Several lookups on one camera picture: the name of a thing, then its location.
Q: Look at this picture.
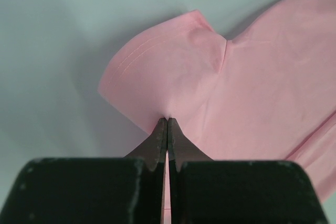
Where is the pink t shirt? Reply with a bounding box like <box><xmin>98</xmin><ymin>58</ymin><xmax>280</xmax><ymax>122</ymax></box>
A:
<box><xmin>98</xmin><ymin>0</ymin><xmax>335</xmax><ymax>202</ymax></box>

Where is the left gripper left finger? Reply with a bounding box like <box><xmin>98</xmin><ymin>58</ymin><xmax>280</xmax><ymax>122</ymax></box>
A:
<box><xmin>1</xmin><ymin>119</ymin><xmax>167</xmax><ymax>223</ymax></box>

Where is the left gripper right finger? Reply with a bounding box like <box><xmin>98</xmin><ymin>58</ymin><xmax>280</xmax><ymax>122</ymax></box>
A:
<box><xmin>167</xmin><ymin>118</ymin><xmax>328</xmax><ymax>223</ymax></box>

